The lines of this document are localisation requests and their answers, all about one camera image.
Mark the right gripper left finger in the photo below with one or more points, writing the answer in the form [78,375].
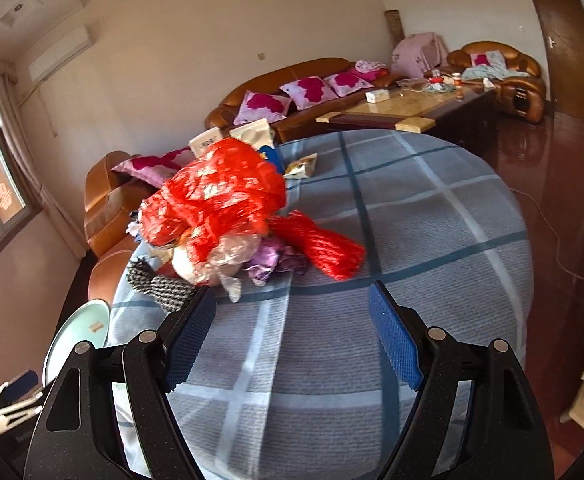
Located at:
[77,435]

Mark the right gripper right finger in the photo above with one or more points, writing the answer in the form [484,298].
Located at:
[503,435]

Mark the light blue trash bin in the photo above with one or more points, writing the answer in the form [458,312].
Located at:
[88,323]

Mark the black white foam net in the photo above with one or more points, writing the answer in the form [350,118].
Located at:
[171,294]

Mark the red foam net sleeve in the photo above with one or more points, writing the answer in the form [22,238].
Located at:
[332,253]

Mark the clear plastic bag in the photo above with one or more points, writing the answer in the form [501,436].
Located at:
[221,265]

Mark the purple wrapper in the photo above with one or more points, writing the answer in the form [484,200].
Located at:
[274,256]

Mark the red plastic bag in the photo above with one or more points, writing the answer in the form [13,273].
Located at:
[230,189]

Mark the blue plaid tablecloth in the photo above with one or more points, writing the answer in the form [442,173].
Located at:
[291,381]

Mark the brown leather chaise sofa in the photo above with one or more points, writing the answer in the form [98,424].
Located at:
[109,199]

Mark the pink pillow on chaise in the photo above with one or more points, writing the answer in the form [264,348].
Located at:
[155,170]

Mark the wooden coffee table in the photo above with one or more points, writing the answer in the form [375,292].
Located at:
[465,116]

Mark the white grey carton box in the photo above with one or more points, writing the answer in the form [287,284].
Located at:
[199,144]

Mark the brown leather armchair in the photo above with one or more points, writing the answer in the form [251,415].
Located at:
[515,76]

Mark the white tissue box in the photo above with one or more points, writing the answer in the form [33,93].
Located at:
[377,96]

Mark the white blue milk carton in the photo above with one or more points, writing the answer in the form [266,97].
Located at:
[260,137]

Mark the pink floral pillow right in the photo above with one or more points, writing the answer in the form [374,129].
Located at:
[346,83]

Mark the pink floral pillow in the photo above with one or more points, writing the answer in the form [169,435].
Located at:
[308,92]
[257,105]
[346,83]

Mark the pink floral pillow middle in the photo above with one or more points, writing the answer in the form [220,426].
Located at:
[308,92]

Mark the pink cloth pile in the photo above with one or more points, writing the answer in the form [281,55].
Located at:
[417,54]

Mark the brown leather long sofa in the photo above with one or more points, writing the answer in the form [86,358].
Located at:
[298,124]

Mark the beige curtain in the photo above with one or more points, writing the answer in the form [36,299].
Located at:
[16,140]

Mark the pink floral pillow left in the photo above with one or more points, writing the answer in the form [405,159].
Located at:
[257,105]

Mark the brown wooden door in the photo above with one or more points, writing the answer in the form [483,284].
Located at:
[562,25]

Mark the white air conditioner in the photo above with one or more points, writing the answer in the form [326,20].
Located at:
[60,53]

